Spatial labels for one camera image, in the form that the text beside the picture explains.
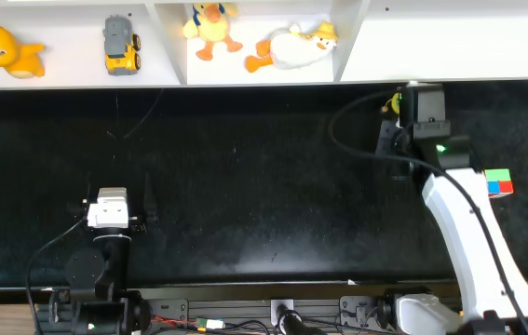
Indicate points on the white plush duck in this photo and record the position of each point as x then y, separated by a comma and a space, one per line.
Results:
293, 49

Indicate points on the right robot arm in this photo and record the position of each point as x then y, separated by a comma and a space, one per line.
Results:
468, 242

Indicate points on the many-coloured puzzle cube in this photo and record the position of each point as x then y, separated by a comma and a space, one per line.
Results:
501, 181

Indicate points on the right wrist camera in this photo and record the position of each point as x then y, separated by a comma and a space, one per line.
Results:
415, 84

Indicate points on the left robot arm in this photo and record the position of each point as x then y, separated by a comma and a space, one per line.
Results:
85, 270

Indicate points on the yellow rubber duck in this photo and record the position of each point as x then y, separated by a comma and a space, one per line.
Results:
0, 46

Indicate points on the mounting rail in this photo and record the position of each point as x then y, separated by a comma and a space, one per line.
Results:
245, 312

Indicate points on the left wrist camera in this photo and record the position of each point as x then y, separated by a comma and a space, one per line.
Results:
109, 209

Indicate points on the grey and yellow toy truck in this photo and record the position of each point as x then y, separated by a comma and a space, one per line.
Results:
121, 51

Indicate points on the yellow rattle drum toy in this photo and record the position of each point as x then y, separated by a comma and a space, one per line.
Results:
393, 103

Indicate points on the yellow plush duck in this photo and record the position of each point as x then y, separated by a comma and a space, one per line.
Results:
212, 28

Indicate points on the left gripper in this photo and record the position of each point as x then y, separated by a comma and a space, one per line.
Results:
139, 224

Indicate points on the white shelf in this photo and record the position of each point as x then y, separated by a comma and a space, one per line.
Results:
431, 46

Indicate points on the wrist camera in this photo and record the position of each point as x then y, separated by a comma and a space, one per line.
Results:
109, 209
415, 84

